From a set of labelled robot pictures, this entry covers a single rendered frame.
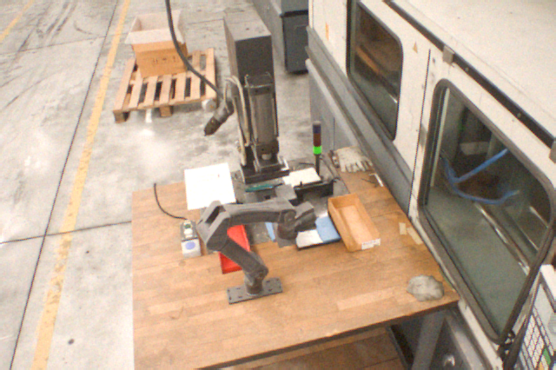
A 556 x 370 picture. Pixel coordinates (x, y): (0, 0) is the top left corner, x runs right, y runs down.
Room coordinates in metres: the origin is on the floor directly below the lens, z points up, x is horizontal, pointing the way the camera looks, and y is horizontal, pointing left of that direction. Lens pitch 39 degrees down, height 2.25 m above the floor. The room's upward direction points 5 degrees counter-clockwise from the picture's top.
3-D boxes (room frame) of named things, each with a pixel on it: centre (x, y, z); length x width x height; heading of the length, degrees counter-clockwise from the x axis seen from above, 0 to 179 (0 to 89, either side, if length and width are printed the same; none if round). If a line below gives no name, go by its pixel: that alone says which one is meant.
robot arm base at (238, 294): (1.07, 0.12, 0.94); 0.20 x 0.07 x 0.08; 101
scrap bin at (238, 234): (1.30, 0.20, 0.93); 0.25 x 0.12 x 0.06; 11
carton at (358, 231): (1.35, -0.29, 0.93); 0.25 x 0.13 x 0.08; 11
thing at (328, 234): (1.33, -0.18, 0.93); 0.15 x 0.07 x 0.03; 12
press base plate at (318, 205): (1.58, 0.02, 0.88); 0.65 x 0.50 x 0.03; 101
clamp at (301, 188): (1.56, -0.14, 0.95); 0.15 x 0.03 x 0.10; 101
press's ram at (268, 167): (1.56, 0.06, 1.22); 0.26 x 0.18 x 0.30; 11
